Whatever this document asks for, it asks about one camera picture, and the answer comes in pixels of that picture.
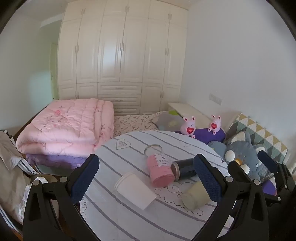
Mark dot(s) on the pink bunny plush toy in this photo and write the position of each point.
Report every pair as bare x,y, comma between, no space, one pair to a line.
189,128
214,125

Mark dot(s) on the purple cushion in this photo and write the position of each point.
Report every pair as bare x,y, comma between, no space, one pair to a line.
269,186

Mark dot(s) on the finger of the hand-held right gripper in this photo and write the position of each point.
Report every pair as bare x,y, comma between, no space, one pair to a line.
267,161
238,168

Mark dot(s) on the white cup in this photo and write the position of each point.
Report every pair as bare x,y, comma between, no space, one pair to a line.
135,190

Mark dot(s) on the purple pillow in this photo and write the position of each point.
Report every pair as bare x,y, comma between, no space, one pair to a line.
205,135

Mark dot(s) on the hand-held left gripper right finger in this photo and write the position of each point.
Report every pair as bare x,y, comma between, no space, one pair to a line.
207,179

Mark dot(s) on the triangle pattern cushion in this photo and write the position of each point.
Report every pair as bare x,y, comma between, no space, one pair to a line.
254,129

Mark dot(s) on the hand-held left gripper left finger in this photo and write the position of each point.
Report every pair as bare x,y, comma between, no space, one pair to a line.
84,179

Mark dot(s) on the folded pink quilt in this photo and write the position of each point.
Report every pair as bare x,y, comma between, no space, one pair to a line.
64,125

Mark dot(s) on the grey cushion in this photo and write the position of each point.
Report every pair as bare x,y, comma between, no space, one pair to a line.
168,121

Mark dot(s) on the grey blue plush toy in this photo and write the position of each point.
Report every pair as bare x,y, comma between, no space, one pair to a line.
245,148

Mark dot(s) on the white wardrobe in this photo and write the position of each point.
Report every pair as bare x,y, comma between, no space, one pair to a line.
115,58

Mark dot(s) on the striped round tablecloth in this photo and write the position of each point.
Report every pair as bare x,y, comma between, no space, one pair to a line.
129,222

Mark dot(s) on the pale yellow cup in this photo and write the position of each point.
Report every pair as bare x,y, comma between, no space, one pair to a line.
194,197

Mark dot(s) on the dark blue cup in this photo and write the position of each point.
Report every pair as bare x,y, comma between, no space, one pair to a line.
183,169

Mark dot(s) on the heart print bed sheet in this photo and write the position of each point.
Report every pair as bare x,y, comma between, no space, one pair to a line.
131,125

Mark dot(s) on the striped garment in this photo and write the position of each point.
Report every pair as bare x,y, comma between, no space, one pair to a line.
29,166

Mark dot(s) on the folded purple blanket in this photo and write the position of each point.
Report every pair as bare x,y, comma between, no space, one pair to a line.
53,160

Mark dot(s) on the beige garment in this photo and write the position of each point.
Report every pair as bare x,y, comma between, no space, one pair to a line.
11,185

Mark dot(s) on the white wall socket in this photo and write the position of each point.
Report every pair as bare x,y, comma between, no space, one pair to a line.
215,99

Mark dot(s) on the pink cup with clear lid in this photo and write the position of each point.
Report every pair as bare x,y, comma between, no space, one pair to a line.
159,171

